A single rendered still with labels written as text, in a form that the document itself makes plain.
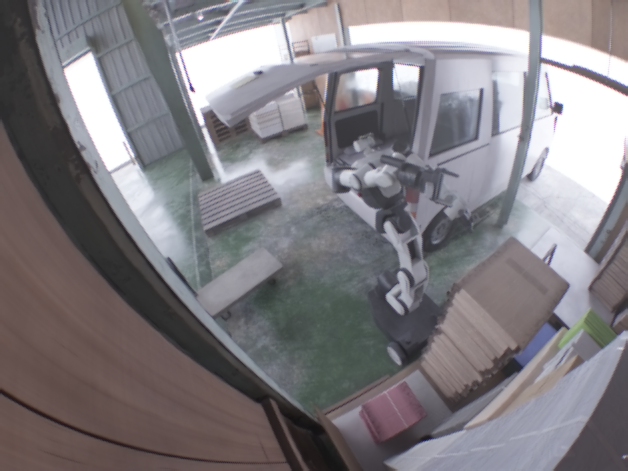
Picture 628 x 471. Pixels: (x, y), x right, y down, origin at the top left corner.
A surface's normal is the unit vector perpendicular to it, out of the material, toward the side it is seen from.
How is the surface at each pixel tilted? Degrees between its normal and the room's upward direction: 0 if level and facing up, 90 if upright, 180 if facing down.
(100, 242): 90
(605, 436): 0
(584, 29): 90
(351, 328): 0
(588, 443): 0
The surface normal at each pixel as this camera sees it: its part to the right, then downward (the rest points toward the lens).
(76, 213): 0.43, 0.55
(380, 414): -0.17, -0.73
